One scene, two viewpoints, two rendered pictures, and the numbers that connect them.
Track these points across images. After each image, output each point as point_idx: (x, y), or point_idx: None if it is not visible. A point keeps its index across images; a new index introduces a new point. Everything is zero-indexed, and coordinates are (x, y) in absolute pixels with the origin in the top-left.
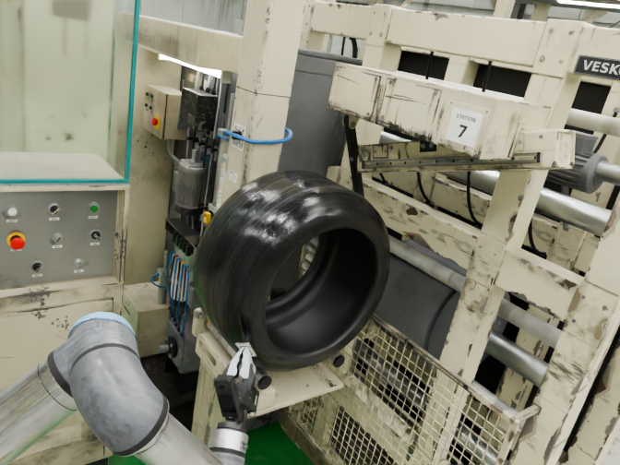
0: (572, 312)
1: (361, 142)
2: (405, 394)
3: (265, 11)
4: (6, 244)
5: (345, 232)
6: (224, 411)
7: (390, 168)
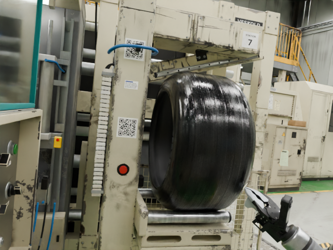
0: (255, 121)
1: (111, 68)
2: None
3: None
4: None
5: (160, 120)
6: (286, 223)
7: None
